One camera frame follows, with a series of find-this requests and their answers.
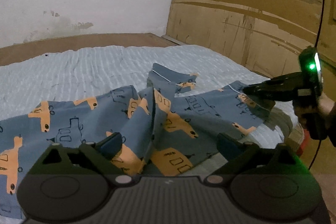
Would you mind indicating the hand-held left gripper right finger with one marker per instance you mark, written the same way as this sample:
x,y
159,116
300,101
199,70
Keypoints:
x,y
227,145

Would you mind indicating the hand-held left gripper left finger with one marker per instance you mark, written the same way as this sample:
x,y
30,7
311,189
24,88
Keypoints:
x,y
113,144

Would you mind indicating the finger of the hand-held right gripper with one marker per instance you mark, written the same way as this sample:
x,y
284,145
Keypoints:
x,y
261,94

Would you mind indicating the blue pants with orange print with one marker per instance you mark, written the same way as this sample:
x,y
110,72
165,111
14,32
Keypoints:
x,y
86,119

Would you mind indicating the person's right hand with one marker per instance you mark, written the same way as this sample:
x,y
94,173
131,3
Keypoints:
x,y
329,116

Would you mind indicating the grey cloth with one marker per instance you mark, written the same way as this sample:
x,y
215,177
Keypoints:
x,y
281,121

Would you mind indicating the red object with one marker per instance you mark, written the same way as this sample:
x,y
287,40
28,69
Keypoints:
x,y
304,145

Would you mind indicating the light blue deer-print bedspread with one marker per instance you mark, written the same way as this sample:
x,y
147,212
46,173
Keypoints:
x,y
86,69

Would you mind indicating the scuffed plywood board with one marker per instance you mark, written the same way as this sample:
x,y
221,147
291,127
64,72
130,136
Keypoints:
x,y
244,11

